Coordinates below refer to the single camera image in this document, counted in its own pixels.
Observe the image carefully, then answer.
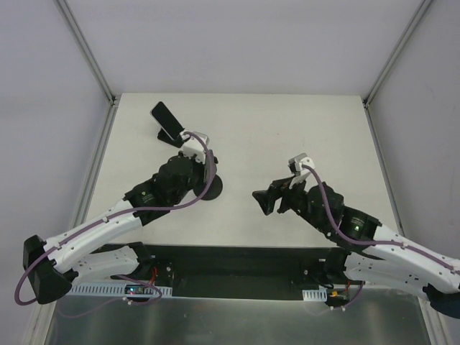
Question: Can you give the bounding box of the black round-base clamp phone stand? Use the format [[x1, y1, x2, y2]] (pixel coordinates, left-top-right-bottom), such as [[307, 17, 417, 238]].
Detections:
[[193, 175, 224, 201]]

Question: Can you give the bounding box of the black smartphone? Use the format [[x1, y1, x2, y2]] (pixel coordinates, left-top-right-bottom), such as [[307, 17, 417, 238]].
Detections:
[[151, 101, 184, 139]]

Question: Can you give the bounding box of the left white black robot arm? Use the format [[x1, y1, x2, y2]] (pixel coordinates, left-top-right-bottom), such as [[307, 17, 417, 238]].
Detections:
[[19, 151, 222, 305]]

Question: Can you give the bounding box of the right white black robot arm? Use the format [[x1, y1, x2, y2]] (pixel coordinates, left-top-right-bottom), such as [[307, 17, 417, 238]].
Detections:
[[252, 178, 459, 318]]

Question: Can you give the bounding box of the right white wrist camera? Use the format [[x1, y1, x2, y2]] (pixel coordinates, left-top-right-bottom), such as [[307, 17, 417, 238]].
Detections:
[[288, 153, 316, 189]]

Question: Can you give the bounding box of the right white slotted cable duct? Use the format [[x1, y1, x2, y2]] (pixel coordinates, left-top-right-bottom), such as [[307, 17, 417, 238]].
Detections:
[[302, 287, 328, 303]]

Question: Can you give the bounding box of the white slotted cable duct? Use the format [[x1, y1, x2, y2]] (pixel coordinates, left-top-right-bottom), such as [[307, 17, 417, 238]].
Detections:
[[67, 282, 173, 298], [302, 287, 328, 303]]

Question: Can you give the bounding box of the left white slotted cable duct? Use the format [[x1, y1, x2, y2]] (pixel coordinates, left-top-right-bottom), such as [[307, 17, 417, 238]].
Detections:
[[67, 282, 173, 298]]

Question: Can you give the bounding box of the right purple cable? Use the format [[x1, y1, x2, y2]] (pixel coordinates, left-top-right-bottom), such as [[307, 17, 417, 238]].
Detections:
[[303, 165, 460, 313]]

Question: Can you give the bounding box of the left aluminium frame post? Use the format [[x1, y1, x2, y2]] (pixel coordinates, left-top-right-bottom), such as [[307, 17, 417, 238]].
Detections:
[[53, 0, 117, 105]]

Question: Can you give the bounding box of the aluminium frame post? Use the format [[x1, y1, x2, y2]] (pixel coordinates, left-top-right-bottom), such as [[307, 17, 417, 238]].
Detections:
[[53, 0, 117, 105], [362, 0, 436, 109]]

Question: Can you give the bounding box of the right aluminium frame post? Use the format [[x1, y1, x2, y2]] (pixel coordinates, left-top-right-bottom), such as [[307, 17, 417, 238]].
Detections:
[[362, 0, 436, 109]]

